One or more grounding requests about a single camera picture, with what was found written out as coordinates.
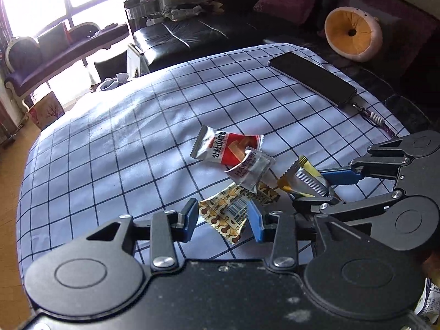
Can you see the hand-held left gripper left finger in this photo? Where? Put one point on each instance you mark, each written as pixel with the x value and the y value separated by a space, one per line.
pixel 191 223

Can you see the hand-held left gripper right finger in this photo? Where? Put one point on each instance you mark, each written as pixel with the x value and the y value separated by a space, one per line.
pixel 256 223

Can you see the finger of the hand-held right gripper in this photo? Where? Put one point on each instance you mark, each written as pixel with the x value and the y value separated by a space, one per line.
pixel 340 177
pixel 316 205

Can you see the yellow and silver snack packet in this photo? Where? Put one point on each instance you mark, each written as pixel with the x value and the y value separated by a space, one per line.
pixel 306 178

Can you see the brown patterned snack packet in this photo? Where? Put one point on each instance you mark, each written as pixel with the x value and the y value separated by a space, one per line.
pixel 223 213

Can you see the silver purple-print snack packet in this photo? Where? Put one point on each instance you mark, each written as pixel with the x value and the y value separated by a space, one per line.
pixel 252 172

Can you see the red and silver snack packet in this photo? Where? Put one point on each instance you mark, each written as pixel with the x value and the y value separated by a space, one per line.
pixel 227 147

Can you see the silver blue-print snack packet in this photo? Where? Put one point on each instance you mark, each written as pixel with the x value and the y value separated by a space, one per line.
pixel 429 302

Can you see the black smartphone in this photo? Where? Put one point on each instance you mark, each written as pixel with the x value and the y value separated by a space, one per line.
pixel 309 75

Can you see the blue checked tablecloth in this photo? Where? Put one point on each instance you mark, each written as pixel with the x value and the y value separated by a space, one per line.
pixel 120 144

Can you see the orange round plush cushion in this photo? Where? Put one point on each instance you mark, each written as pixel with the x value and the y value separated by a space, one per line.
pixel 347 34

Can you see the white grey cloth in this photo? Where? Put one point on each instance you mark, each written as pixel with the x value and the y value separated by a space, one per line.
pixel 110 83

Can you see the dark purple cushion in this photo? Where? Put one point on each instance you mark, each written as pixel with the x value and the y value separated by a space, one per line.
pixel 405 27

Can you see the white folded board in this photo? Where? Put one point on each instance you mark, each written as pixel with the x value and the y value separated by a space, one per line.
pixel 133 62

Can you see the dark stool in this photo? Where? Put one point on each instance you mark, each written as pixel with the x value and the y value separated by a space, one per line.
pixel 110 63

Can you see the decorated cardboard box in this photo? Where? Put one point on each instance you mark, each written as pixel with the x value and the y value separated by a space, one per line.
pixel 46 110

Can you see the black leather sofa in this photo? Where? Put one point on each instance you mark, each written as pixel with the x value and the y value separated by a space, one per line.
pixel 192 37

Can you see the purple chaise longue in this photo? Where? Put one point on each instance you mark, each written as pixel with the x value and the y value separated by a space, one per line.
pixel 68 55

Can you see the crumpled newspaper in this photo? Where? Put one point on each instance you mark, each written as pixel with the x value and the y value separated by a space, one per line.
pixel 182 13

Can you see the cluttered metal rack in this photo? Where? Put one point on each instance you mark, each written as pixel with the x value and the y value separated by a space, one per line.
pixel 141 7

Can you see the window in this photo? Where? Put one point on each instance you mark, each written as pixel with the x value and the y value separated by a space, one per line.
pixel 67 7

